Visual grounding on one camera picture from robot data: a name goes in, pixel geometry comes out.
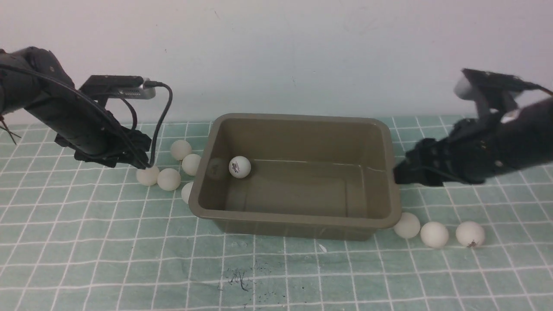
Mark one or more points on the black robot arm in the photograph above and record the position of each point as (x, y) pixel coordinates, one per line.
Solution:
(478, 149)
(33, 79)

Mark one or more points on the green checkered tablecloth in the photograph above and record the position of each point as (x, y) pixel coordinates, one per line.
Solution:
(80, 237)

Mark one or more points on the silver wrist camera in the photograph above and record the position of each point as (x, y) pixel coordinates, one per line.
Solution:
(115, 86)

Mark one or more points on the olive green plastic bin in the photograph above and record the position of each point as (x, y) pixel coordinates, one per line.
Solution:
(311, 177)

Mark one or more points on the white logo ping-pong ball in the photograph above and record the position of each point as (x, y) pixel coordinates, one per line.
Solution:
(239, 167)

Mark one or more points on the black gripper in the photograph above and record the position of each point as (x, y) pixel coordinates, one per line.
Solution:
(434, 162)
(108, 149)

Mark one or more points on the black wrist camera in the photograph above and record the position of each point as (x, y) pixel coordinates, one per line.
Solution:
(494, 94)

